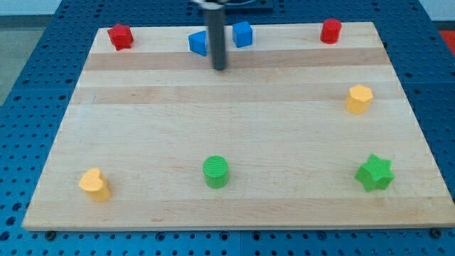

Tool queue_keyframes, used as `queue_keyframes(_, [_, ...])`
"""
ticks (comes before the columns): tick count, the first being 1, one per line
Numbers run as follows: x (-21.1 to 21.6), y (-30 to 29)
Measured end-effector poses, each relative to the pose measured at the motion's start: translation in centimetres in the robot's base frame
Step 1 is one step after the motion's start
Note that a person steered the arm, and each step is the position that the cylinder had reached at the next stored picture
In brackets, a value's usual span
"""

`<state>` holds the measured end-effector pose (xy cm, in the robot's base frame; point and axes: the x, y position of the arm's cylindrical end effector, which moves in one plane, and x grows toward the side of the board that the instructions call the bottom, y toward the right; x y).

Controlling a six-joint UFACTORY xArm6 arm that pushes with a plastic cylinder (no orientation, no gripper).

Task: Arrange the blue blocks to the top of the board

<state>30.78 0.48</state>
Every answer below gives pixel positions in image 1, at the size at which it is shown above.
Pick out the blue triangle block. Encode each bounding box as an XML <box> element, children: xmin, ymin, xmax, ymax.
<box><xmin>188</xmin><ymin>31</ymin><xmax>207</xmax><ymax>56</ymax></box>

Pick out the blue cube block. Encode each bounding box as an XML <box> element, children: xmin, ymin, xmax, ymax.
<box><xmin>232</xmin><ymin>21</ymin><xmax>253</xmax><ymax>48</ymax></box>

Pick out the wooden board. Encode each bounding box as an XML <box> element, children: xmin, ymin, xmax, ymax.
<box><xmin>22</xmin><ymin>22</ymin><xmax>454</xmax><ymax>231</ymax></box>

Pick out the green cylinder block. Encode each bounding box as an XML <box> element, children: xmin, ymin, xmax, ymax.
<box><xmin>203</xmin><ymin>155</ymin><xmax>229</xmax><ymax>189</ymax></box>

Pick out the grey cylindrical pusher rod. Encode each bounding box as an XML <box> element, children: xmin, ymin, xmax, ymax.
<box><xmin>198</xmin><ymin>0</ymin><xmax>227</xmax><ymax>70</ymax></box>

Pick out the yellow hexagon block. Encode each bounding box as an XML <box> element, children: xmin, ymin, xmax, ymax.
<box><xmin>346</xmin><ymin>85</ymin><xmax>373</xmax><ymax>114</ymax></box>

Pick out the red star block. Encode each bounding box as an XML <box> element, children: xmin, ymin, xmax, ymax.
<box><xmin>107</xmin><ymin>23</ymin><xmax>134</xmax><ymax>50</ymax></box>

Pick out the red cylinder block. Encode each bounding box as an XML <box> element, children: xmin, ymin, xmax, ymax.
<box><xmin>320</xmin><ymin>18</ymin><xmax>342</xmax><ymax>44</ymax></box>

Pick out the yellow heart block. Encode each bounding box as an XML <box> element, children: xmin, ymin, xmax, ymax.
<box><xmin>78</xmin><ymin>168</ymin><xmax>111</xmax><ymax>203</ymax></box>

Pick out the green star block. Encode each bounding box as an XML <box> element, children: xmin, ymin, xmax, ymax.
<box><xmin>354</xmin><ymin>154</ymin><xmax>395</xmax><ymax>192</ymax></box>

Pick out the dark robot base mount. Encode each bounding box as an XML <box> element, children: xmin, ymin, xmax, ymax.
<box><xmin>208</xmin><ymin>0</ymin><xmax>274</xmax><ymax>11</ymax></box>

